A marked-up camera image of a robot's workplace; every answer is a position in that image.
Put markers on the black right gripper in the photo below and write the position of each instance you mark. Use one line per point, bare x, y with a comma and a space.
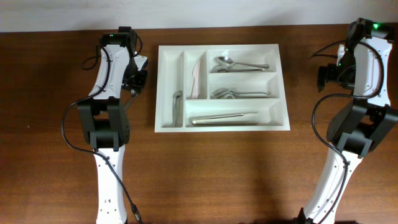
332, 78

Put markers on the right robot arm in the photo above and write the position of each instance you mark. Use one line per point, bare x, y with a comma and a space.
361, 66

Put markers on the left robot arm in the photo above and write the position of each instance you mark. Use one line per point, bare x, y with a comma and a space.
104, 119

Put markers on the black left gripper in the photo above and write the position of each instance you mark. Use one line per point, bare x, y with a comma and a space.
137, 86

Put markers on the white plastic cutlery tray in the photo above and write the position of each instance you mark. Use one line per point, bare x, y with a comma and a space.
175, 67

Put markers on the large metal spoon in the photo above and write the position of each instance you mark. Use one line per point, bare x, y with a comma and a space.
225, 69
227, 61

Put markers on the small teaspoon dark handle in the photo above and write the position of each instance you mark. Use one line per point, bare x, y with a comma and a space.
133, 95

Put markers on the pink plastic knife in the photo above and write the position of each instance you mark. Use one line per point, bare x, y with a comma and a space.
195, 75

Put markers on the metal tongs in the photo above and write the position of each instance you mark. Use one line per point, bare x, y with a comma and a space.
226, 119

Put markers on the metal fork in tray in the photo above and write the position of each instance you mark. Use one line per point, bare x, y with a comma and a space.
222, 91
240, 95

